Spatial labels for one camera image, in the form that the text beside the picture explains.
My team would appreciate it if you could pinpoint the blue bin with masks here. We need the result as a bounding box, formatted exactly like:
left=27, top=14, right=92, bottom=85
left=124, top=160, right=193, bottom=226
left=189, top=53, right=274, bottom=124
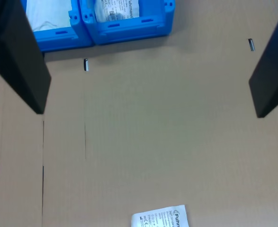
left=20, top=0, right=95, bottom=53

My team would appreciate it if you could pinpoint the stack of pale face masks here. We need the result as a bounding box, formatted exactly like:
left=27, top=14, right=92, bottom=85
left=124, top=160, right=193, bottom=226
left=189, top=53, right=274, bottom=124
left=25, top=0, right=72, bottom=32

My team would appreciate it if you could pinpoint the white printed gauze packet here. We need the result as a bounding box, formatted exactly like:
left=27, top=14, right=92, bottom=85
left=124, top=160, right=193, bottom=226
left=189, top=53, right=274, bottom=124
left=95, top=0, right=140, bottom=23
left=131, top=204, right=189, bottom=227

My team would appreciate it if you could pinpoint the blue bin with gauze packets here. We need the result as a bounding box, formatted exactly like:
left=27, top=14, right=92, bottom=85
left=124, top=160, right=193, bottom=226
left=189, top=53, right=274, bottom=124
left=78, top=0, right=175, bottom=46

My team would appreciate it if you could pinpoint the brown cardboard sheet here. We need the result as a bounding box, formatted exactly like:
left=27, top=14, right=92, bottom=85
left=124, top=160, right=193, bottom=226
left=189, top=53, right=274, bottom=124
left=0, top=0, right=278, bottom=227

